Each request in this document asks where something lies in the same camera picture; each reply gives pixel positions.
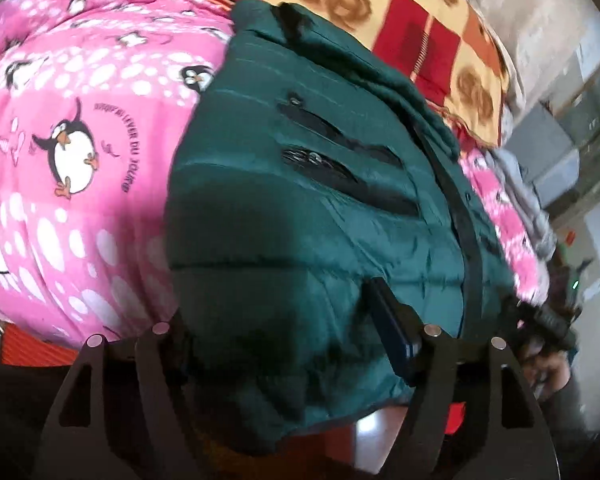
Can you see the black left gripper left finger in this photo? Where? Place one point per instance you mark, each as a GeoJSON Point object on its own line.
{"type": "Point", "coordinates": [121, 413]}

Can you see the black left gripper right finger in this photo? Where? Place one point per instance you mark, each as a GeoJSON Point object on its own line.
{"type": "Point", "coordinates": [472, 413]}

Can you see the dark green puffer jacket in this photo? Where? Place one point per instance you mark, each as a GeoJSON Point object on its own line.
{"type": "Point", "coordinates": [310, 167]}

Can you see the person's right hand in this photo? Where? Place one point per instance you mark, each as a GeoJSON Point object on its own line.
{"type": "Point", "coordinates": [546, 370]}

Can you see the grey sweatshirt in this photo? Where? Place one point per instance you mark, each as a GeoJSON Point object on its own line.
{"type": "Point", "coordinates": [526, 202]}

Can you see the red yellow rose quilt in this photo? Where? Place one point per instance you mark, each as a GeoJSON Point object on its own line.
{"type": "Point", "coordinates": [443, 46]}

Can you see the pink penguin print blanket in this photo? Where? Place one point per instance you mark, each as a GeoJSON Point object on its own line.
{"type": "Point", "coordinates": [95, 96]}

